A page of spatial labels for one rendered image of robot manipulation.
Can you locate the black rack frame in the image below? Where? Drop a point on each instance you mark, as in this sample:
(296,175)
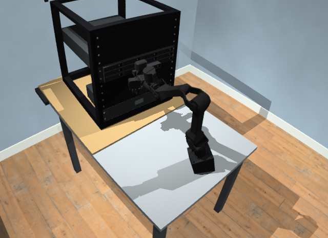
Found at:
(109,40)

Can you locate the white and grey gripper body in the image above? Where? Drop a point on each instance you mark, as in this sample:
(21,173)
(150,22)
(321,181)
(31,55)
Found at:
(139,66)

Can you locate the tan wooden board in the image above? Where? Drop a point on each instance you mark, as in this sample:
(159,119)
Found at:
(80,122)

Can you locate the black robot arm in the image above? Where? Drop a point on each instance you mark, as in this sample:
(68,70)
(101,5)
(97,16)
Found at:
(195,137)

